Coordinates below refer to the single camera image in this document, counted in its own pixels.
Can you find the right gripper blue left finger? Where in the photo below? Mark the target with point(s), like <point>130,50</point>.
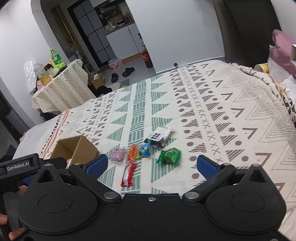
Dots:
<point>97,166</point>

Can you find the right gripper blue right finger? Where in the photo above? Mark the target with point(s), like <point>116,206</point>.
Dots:
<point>207,167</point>

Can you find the purple snack packet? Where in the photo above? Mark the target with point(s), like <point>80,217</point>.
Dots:
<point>118,155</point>

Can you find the red light-blue snack bar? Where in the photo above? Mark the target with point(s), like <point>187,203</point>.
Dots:
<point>128,175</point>

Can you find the green snack bag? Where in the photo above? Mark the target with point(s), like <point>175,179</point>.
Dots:
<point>170,156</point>

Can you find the orange snack packet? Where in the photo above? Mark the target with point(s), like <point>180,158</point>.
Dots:
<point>132,153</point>

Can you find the small green candy packet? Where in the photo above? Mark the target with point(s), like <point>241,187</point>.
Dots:
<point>139,155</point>

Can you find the blue cartoon snack packet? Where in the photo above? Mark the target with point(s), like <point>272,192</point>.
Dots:
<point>145,148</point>

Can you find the black white snack packet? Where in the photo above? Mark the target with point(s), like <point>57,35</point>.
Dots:
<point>159,136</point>

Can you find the person left hand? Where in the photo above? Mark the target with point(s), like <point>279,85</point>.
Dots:
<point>11,218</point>

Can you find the brown cardboard box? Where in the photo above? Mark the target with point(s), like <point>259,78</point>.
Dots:
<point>76,149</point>

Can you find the patterned bed blanket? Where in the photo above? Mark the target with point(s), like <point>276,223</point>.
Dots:
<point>229,113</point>

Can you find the round table dotted cloth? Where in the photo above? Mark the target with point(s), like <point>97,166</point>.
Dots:
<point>68,90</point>

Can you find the black slipper left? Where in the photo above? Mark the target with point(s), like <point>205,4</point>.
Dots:
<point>114,77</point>

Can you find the black slipper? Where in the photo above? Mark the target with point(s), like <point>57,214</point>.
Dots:
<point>128,71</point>
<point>114,77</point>

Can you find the black slipper right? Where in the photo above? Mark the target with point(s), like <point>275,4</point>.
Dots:
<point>128,71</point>

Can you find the yellow liquid bottle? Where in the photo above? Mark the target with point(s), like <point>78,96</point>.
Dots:
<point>42,74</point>

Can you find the pink water bottle pack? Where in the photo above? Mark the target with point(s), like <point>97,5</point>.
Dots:
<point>115,63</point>

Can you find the green soda bottle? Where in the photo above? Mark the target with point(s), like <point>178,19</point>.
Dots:
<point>56,58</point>

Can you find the yellow tape roll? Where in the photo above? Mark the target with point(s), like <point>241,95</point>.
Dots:
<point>262,68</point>

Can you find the dark soda bottle pack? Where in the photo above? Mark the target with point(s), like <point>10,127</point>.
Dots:
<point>147,59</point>

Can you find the white cabinet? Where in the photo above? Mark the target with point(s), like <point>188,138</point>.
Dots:
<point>125,41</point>

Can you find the black chair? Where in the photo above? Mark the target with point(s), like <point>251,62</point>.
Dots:
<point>247,30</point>

